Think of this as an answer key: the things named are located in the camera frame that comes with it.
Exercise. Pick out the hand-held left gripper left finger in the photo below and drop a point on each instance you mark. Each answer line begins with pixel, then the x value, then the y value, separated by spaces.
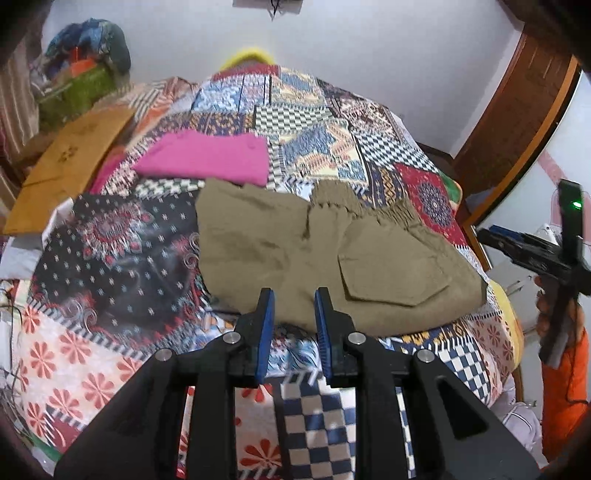
pixel 267 341

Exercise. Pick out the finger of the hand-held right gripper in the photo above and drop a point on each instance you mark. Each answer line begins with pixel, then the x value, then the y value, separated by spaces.
pixel 505 230
pixel 501 249

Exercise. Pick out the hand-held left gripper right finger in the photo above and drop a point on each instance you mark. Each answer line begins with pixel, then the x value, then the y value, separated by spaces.
pixel 323 341

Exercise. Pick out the olive green pants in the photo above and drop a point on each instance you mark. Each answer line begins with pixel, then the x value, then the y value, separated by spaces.
pixel 277 249

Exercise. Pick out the person's right forearm orange sleeve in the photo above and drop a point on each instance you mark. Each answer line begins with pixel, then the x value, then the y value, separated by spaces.
pixel 568 406

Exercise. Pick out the person's right hand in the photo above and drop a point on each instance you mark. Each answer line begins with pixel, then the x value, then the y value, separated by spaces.
pixel 544 309

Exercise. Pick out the colourful fleece blanket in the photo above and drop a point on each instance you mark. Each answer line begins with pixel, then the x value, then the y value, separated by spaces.
pixel 505 318

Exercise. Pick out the white sliding wardrobe door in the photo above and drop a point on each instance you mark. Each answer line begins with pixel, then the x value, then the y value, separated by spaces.
pixel 572 138

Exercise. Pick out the patchwork printed quilt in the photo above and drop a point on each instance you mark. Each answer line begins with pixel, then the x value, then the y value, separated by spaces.
pixel 138 277

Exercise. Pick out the white plastic bag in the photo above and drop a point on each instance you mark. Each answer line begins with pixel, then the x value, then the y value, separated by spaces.
pixel 521 420

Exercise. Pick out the pink folded cloth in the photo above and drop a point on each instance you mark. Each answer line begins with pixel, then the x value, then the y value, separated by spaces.
pixel 207 157

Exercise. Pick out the yellow curved headboard pad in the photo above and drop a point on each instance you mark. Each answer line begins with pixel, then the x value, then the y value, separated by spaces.
pixel 247 55

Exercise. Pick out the green fabric bag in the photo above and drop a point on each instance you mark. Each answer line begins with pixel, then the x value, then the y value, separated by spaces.
pixel 78 92

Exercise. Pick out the striped curtain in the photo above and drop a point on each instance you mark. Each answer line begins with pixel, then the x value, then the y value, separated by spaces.
pixel 16 106

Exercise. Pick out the pile of colourful clothes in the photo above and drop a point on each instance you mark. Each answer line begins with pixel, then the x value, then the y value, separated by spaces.
pixel 87 39

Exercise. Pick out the wooden wardrobe frame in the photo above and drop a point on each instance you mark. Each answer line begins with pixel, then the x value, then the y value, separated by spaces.
pixel 521 115

